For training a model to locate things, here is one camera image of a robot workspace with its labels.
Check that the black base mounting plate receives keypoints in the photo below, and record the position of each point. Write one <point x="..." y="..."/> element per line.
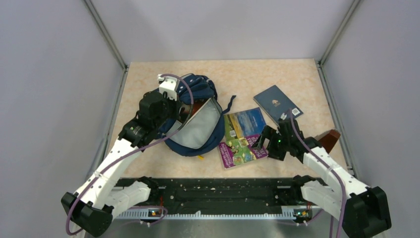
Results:
<point x="232" y="196"/>

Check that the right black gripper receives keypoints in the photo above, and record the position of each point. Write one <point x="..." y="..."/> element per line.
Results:
<point x="268" y="132"/>

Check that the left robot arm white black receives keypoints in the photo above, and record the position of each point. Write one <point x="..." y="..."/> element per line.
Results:
<point x="111" y="164"/>

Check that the brown leather case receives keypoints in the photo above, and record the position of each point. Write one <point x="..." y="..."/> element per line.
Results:
<point x="328" y="139"/>

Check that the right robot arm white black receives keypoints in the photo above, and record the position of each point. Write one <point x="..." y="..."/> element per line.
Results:
<point x="361" y="210"/>

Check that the purple treehouse book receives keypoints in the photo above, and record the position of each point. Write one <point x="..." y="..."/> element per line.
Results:
<point x="238" y="152"/>

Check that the black paperback book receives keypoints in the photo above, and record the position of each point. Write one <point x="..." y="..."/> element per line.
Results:
<point x="188" y="112"/>

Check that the dark blue hardcover book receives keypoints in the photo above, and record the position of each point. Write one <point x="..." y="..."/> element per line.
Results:
<point x="277" y="104"/>

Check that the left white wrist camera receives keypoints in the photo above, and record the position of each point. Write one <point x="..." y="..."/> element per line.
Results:
<point x="168" y="87"/>

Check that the navy blue backpack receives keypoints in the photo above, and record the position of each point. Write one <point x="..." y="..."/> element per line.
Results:
<point x="206" y="130"/>

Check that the aluminium frame rail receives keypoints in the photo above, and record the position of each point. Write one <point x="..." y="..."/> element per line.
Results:
<point x="145" y="213"/>

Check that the blue green landscape book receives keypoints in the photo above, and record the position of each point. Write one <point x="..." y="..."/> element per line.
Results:
<point x="244" y="123"/>

